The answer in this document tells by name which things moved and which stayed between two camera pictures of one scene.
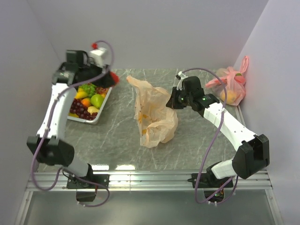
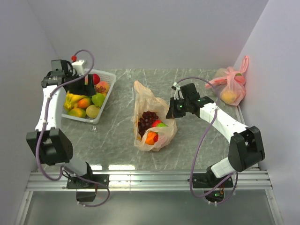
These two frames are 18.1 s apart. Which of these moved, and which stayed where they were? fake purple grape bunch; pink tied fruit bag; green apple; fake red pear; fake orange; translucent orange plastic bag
Moved: translucent orange plastic bag; fake red pear; fake purple grape bunch; fake orange
Stayed: green apple; pink tied fruit bag
